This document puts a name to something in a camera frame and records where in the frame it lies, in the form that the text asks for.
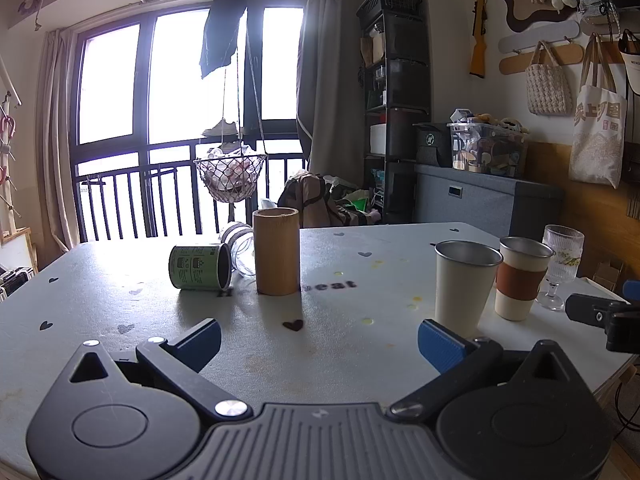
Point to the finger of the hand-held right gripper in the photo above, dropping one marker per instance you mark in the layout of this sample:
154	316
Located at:
590	310

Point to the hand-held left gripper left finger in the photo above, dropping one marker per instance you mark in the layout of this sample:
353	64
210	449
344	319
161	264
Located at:
199	344

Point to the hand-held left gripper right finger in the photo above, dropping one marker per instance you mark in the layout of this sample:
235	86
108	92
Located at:
440	346

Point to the green tin can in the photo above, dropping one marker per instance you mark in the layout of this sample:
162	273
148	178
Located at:
196	266

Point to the white cup metal rim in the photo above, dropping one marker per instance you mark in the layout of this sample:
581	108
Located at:
462	287

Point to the white cup brown sleeve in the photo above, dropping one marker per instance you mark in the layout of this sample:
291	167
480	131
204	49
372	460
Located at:
520	280

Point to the clear glass cup striped band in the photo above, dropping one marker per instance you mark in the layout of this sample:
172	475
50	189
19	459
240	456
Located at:
241	247

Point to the bamboo cup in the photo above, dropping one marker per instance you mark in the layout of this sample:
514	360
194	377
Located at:
276	252

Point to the ribbed glass goblet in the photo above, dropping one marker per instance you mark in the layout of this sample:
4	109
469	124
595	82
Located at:
564	255

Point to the grey storage chest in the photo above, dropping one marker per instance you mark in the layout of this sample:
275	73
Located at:
475	200

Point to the black balcony railing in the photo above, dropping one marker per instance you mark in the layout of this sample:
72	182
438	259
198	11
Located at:
125	200

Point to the hanging net basket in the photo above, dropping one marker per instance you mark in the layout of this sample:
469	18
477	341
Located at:
230	175

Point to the printed canvas tote bag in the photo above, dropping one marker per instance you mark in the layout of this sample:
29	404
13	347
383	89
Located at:
597	135

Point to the clear plastic storage box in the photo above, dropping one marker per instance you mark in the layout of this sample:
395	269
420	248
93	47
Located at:
487	152

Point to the pile of clothes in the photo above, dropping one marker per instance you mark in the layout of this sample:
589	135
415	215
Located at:
320	200

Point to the black box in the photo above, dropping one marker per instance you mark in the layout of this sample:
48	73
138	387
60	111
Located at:
434	145

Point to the white box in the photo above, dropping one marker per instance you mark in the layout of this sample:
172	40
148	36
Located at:
378	139

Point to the cream crochet bag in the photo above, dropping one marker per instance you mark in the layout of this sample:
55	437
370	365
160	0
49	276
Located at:
549	87

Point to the black shelf unit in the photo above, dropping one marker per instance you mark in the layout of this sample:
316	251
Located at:
402	110

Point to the beige curtain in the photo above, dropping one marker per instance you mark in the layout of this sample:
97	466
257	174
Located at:
56	135

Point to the grey curtain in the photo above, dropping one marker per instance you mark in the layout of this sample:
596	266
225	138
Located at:
327	85

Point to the wooden toy rifle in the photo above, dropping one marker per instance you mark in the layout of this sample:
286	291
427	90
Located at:
479	25

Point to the dark hanging garment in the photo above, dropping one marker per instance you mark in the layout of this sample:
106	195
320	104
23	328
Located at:
221	25

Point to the wooden picture frame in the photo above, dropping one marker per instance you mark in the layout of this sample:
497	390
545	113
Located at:
20	255

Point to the wooden board wall hook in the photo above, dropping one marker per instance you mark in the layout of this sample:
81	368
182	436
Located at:
515	62

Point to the grey board wall hook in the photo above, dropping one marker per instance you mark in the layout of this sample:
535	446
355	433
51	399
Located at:
540	35

